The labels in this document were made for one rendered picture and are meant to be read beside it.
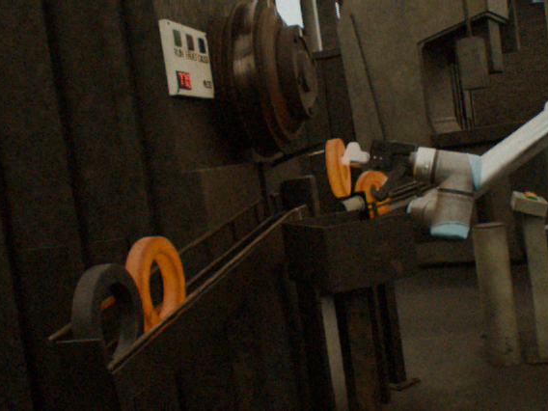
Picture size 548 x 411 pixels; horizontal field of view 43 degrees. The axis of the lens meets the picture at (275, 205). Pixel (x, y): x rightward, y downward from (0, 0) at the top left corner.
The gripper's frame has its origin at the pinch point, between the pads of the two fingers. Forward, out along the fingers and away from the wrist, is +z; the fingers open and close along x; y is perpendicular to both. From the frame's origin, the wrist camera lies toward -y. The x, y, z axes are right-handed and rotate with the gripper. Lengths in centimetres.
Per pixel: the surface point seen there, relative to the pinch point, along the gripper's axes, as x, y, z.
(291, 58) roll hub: -7.0, 25.6, 18.1
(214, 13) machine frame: -16, 37, 46
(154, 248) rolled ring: 72, -14, 18
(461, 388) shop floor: -56, -76, -44
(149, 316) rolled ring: 78, -24, 15
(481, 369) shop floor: -76, -75, -50
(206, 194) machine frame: 26.1, -10.4, 26.1
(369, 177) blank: -64, -10, -1
